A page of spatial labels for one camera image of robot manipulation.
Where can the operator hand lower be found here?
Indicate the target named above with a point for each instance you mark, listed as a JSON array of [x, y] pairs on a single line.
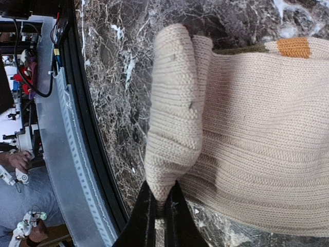
[[38, 234]]

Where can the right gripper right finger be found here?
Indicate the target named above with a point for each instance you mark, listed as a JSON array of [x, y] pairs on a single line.
[[181, 230]]

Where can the operator hand upper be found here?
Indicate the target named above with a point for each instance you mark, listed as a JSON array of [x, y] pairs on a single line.
[[20, 160]]

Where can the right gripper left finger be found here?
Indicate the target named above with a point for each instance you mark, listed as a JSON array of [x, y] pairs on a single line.
[[140, 228]]

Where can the black front rail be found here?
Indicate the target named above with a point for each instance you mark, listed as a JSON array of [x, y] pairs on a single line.
[[76, 77]]

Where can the beige striped sock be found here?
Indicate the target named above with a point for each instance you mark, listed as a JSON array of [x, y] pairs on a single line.
[[244, 132]]

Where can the white slotted cable duct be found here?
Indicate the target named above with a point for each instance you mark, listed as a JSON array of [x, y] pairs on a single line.
[[83, 165]]

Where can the white teleoperation handle lower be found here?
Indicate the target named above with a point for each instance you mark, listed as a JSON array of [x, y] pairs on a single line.
[[25, 226]]

